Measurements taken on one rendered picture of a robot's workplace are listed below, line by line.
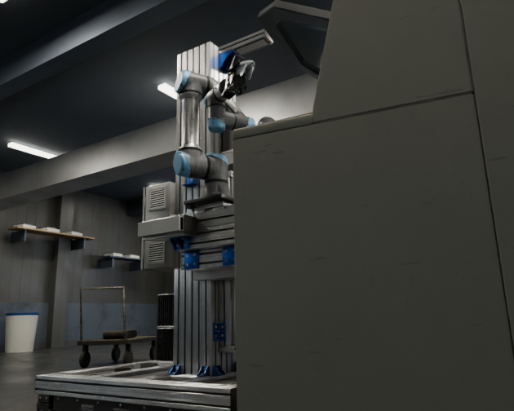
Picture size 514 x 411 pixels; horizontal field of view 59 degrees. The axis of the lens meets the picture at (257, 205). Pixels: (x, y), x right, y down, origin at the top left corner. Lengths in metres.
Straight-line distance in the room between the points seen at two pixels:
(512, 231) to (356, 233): 0.31
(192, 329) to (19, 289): 8.08
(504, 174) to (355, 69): 0.41
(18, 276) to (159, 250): 7.88
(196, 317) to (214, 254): 0.39
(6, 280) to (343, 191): 9.37
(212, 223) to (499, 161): 1.38
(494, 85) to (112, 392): 1.96
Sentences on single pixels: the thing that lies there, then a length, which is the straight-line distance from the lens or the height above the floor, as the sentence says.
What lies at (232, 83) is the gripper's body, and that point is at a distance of 1.89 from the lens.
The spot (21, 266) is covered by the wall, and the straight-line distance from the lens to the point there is 10.33.
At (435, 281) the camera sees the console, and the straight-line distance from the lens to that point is 1.01.
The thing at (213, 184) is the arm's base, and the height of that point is 1.11.
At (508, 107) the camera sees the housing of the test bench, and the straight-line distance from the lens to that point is 1.10.
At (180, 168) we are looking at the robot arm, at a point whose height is 1.17.
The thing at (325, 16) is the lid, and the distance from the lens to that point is 2.13.
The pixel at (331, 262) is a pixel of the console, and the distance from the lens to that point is 1.05.
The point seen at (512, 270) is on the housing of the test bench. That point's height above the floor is 0.57.
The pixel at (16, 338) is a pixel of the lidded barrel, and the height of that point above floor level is 0.23.
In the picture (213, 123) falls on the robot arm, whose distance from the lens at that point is 1.99.
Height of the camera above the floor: 0.50
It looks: 14 degrees up
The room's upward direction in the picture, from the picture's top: 2 degrees counter-clockwise
